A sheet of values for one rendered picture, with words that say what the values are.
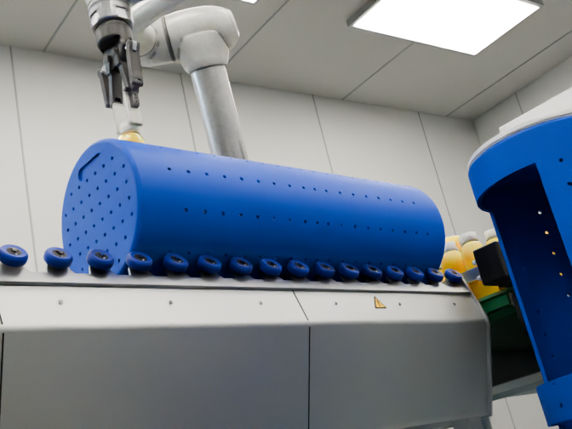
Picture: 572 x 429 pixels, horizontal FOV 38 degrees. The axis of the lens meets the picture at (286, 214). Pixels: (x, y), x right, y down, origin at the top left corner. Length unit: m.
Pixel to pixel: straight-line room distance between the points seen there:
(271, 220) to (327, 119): 4.69
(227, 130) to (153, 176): 0.85
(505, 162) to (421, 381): 0.59
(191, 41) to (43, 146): 2.70
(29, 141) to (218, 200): 3.43
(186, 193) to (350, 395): 0.52
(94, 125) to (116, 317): 3.86
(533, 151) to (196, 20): 1.19
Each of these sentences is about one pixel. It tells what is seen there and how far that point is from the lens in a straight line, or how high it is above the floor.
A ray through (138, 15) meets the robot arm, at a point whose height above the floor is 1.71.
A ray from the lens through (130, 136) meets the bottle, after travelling 1.64.
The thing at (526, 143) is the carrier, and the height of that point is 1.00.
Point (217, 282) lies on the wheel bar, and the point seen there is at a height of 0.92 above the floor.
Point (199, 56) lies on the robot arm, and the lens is 2.31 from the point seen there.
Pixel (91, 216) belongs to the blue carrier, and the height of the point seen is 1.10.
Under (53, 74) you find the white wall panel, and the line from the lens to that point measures 5.20.
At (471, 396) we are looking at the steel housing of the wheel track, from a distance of 1.98.
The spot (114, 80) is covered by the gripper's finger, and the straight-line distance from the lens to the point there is 1.75.
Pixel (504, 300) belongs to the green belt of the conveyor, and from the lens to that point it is 2.03.
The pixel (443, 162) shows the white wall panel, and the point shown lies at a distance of 6.99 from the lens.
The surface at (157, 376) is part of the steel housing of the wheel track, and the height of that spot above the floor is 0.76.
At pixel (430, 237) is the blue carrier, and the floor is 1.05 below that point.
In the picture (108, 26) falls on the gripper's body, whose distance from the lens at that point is 1.76.
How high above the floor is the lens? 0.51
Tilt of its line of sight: 20 degrees up
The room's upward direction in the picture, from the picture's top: 13 degrees counter-clockwise
